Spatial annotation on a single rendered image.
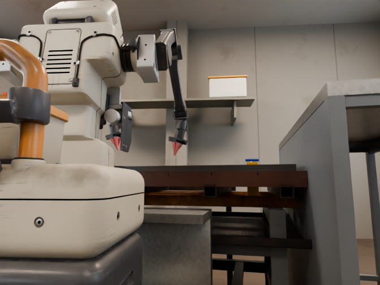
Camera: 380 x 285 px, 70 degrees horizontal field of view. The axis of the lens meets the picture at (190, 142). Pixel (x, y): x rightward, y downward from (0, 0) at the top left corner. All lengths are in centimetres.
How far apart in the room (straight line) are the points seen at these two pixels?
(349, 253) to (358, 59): 434
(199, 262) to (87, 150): 59
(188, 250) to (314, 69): 394
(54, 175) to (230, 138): 381
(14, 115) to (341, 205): 71
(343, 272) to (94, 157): 70
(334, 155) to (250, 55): 385
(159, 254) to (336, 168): 71
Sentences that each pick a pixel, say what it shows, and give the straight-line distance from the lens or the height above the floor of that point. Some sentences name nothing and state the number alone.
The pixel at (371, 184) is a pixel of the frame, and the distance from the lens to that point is 216.
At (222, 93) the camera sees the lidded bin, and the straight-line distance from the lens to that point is 360.
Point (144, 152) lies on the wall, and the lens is 421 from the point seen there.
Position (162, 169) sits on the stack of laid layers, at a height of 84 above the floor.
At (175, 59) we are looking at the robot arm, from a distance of 141.
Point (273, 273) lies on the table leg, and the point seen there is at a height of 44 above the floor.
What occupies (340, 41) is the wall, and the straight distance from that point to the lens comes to 501.
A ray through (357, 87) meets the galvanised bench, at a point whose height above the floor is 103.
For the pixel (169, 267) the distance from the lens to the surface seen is 115.
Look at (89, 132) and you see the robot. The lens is 82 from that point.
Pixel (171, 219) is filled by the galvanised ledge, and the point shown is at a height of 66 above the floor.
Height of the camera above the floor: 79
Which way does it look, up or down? 8 degrees up
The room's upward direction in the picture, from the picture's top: straight up
